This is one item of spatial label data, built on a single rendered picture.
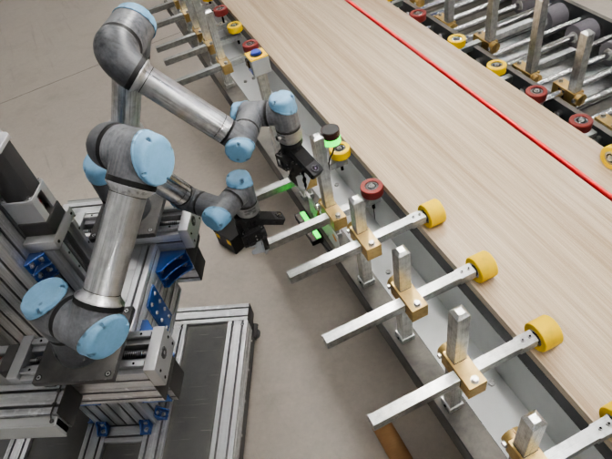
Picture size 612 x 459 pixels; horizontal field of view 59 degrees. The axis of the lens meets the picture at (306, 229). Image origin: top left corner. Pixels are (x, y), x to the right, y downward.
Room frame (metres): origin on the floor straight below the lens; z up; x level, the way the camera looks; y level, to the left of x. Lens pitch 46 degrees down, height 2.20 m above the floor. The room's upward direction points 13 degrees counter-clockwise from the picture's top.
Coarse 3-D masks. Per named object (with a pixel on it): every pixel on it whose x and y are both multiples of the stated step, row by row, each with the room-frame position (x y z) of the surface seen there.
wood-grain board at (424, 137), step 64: (256, 0) 3.05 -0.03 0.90; (320, 0) 2.87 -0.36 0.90; (384, 0) 2.69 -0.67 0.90; (320, 64) 2.23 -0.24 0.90; (384, 64) 2.10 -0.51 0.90; (448, 64) 1.99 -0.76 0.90; (384, 128) 1.66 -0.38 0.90; (448, 128) 1.57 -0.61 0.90; (512, 128) 1.49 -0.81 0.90; (448, 192) 1.25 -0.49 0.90; (512, 192) 1.18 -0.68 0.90; (576, 192) 1.12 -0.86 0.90; (448, 256) 0.99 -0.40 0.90; (512, 256) 0.93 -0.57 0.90; (576, 256) 0.88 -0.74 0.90; (512, 320) 0.73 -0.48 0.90; (576, 320) 0.69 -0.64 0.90; (576, 384) 0.52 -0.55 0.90
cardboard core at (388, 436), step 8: (392, 424) 0.88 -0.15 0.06; (376, 432) 0.86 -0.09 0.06; (384, 432) 0.85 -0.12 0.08; (392, 432) 0.84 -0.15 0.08; (384, 440) 0.82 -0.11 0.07; (392, 440) 0.81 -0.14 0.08; (400, 440) 0.81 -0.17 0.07; (384, 448) 0.80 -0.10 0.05; (392, 448) 0.78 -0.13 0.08; (400, 448) 0.77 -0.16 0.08; (392, 456) 0.75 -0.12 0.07; (400, 456) 0.74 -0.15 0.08; (408, 456) 0.74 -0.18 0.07
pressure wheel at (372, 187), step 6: (366, 180) 1.39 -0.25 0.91; (372, 180) 1.38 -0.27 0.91; (378, 180) 1.37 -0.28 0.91; (366, 186) 1.36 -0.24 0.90; (372, 186) 1.35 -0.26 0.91; (378, 186) 1.35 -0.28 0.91; (366, 192) 1.33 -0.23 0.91; (372, 192) 1.32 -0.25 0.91; (378, 192) 1.32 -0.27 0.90; (366, 198) 1.33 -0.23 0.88; (372, 198) 1.32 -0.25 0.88; (378, 198) 1.32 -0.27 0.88
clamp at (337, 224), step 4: (320, 200) 1.39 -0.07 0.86; (320, 204) 1.37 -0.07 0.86; (336, 204) 1.34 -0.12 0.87; (324, 208) 1.34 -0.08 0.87; (328, 208) 1.34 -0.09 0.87; (332, 208) 1.33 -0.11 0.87; (336, 208) 1.33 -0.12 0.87; (340, 208) 1.32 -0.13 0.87; (324, 212) 1.34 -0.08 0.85; (328, 212) 1.31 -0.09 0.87; (332, 212) 1.31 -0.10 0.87; (336, 212) 1.31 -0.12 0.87; (340, 212) 1.30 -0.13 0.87; (332, 216) 1.29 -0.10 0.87; (344, 216) 1.28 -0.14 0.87; (332, 220) 1.27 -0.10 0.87; (336, 220) 1.27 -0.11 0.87; (340, 220) 1.27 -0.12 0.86; (344, 220) 1.28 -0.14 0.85; (332, 224) 1.28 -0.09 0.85; (336, 224) 1.27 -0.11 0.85; (340, 224) 1.27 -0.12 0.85; (344, 224) 1.28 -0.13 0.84; (336, 228) 1.27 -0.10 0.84; (340, 228) 1.27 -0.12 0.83
